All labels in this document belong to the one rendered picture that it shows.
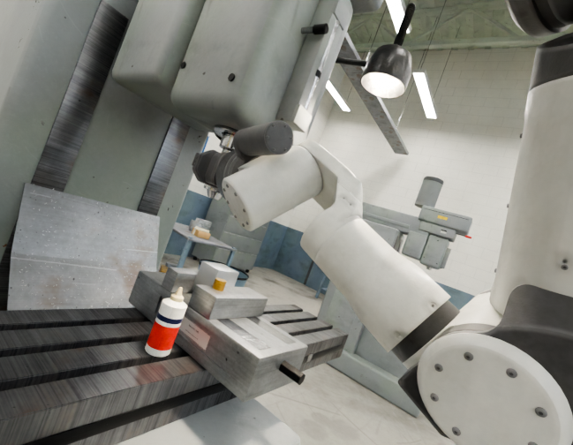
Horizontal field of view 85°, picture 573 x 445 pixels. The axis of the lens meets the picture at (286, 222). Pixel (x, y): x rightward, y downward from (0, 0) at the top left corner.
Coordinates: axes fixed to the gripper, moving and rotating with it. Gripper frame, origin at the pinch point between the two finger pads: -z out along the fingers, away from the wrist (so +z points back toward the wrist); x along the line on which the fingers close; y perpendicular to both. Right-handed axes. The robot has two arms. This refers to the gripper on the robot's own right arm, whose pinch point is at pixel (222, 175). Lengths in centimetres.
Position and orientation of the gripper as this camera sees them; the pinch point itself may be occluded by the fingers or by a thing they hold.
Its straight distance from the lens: 58.0
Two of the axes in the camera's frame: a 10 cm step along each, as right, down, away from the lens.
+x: -8.0, -3.1, -5.1
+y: -3.5, 9.4, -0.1
